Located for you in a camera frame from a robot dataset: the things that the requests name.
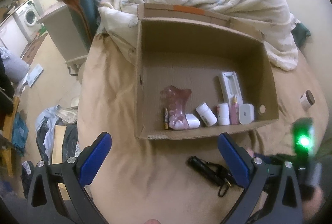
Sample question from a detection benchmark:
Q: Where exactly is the beige bedside cabinet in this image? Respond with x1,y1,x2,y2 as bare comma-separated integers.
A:
38,2,88,76

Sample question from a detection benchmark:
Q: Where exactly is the white power adapter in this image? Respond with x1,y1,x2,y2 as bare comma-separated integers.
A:
239,103,255,125

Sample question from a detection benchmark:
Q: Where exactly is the grey bag on floor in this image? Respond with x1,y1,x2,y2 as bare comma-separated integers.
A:
1,54,30,83

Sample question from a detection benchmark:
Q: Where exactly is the green cloth at bedside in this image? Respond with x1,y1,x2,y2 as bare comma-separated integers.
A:
291,23,311,49

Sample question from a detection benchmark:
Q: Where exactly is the beige slipper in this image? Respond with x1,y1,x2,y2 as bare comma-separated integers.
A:
56,108,78,125

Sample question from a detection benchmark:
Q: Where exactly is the white remote control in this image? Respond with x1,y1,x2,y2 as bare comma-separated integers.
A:
218,71,243,106

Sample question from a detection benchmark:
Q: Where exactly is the pink perfume bottle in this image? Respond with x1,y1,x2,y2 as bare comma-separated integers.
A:
229,96,239,125

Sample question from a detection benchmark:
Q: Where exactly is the white pill bottle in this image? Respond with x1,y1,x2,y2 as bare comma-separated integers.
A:
196,102,218,127

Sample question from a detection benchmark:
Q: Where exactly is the teal pillow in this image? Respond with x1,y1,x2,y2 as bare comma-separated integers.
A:
62,0,100,50

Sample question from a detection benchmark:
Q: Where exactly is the person's right hand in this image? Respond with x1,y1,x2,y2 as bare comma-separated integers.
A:
302,185,323,221

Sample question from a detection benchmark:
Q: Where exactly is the black flashlight with strap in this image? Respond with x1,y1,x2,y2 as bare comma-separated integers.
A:
187,156,237,198

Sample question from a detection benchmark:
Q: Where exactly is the white pink tube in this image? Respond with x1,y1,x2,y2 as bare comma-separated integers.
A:
217,103,230,126

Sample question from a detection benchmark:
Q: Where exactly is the cream patterned duvet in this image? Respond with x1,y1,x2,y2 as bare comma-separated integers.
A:
99,0,298,71

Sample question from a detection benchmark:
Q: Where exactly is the white earbuds case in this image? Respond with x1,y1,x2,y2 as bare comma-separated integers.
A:
186,113,200,129

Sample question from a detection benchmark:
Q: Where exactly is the black jacket on chair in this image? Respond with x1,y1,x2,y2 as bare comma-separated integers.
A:
0,58,15,116

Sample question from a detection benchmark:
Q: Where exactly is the person's left hand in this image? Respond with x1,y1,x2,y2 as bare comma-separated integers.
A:
144,219,160,224

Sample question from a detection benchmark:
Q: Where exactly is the white washing machine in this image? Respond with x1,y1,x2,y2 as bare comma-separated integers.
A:
13,0,42,42

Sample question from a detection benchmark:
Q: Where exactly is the pink clear plastic bottle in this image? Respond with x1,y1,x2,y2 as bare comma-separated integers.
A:
163,85,192,130

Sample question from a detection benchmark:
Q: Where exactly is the brown lid cream jar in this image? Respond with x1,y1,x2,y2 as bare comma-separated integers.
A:
299,90,315,111

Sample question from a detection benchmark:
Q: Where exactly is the white kitchen cabinet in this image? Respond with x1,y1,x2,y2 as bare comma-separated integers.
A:
1,16,28,57

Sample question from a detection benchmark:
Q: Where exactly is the brown cardboard box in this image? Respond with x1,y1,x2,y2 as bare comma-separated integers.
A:
134,4,278,140

